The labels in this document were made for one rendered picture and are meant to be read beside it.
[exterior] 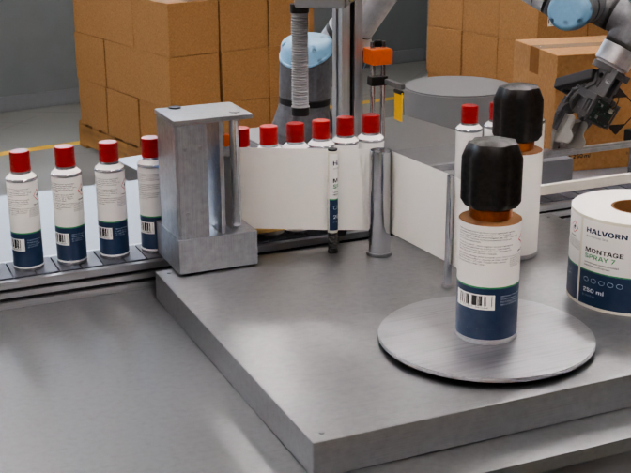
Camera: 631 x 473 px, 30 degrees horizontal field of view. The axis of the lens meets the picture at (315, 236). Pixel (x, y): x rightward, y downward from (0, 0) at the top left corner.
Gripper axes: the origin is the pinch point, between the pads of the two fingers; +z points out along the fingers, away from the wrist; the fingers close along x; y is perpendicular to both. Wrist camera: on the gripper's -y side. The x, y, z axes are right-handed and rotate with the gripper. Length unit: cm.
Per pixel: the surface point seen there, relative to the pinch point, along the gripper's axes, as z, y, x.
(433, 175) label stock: 11, 37, -50
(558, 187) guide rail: 6.0, 10.4, -2.9
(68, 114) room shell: 139, -512, 74
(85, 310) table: 58, 20, -86
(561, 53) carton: -18.6, -21.0, 5.6
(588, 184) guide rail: 2.8, 10.3, 3.7
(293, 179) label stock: 25, 16, -61
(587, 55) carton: -20.9, -18.8, 10.3
